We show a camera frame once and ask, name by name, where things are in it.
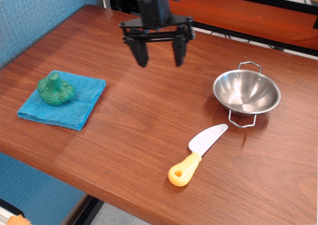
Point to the orange object at corner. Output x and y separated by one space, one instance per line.
10 215

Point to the steel bowl with wire handles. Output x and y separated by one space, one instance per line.
247 92

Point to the orange panel black frame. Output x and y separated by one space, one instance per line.
280 23

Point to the black table leg frame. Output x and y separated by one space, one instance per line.
84 211

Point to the blue folded cloth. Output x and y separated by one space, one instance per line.
71 114

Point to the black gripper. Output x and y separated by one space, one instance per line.
157 23

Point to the toy knife orange handle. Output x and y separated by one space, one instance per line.
181 174

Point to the green toy broccoli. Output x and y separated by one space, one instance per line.
54 90

